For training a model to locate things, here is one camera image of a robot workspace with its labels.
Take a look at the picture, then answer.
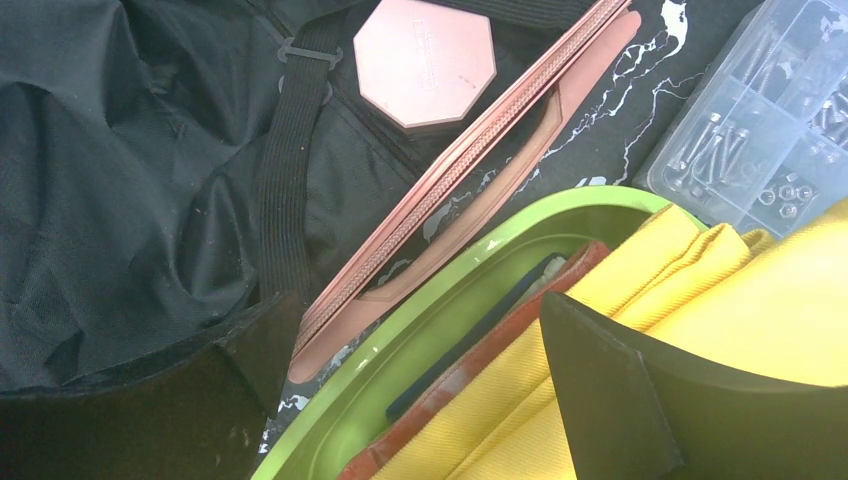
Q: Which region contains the red snack packet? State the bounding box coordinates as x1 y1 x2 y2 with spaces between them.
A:
338 241 610 479

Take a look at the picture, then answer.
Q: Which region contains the round pink compact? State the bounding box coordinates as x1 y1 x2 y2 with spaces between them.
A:
353 0 497 134

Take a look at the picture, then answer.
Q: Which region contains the yellow snack packet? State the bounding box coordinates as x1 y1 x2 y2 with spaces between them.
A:
376 202 847 479

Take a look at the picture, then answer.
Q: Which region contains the green plastic tray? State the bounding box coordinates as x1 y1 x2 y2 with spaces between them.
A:
253 186 669 479

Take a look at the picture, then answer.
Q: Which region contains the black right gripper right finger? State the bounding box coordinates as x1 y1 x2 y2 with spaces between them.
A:
539 293 847 479

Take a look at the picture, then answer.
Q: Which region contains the pink hard-shell suitcase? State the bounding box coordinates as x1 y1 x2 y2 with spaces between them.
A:
0 0 644 399

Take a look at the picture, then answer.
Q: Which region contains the blue cloth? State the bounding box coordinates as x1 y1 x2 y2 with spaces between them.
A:
385 252 570 422

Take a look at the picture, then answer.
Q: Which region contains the clear plastic screw box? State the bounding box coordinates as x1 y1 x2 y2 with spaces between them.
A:
634 1 847 237

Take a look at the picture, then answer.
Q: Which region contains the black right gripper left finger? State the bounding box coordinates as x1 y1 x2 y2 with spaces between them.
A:
1 291 302 479

